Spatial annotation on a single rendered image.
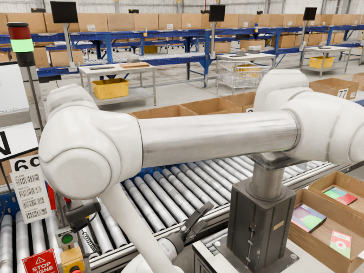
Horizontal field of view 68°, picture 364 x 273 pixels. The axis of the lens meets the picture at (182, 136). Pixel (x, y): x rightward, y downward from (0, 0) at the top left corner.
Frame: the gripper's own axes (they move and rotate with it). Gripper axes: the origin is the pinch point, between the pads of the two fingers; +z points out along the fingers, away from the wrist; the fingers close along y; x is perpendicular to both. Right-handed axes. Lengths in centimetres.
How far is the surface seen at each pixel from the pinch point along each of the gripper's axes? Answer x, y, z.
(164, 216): 20.9, -27.8, -0.6
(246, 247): -19.1, -3.4, 3.4
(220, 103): 70, -33, 109
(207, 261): -10.6, -15.8, -6.5
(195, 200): 17.4, -29.2, 19.4
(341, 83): 17, -37, 258
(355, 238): -51, -10, 49
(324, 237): -40, -11, 40
